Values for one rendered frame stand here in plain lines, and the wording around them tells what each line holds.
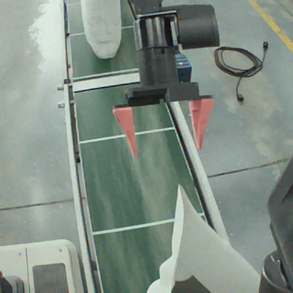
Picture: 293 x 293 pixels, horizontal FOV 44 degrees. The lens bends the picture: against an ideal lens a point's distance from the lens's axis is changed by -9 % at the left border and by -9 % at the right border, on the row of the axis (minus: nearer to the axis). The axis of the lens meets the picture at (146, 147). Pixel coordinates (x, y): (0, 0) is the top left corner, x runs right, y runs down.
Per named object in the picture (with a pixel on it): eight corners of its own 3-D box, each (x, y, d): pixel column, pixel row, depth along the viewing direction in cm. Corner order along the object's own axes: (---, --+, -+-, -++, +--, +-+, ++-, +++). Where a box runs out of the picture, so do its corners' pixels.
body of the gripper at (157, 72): (201, 94, 55) (194, 44, 54) (130, 101, 53) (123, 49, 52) (188, 97, 61) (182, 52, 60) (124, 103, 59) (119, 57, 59)
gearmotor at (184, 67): (149, 55, 210) (150, 33, 199) (175, 53, 212) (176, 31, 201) (162, 88, 191) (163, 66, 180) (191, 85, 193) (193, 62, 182)
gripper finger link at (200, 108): (220, 149, 55) (212, 84, 55) (172, 155, 54) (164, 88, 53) (205, 146, 62) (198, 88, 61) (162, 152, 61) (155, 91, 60)
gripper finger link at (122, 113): (173, 155, 54) (165, 88, 53) (122, 162, 53) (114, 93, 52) (163, 151, 61) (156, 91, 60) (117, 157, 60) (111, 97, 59)
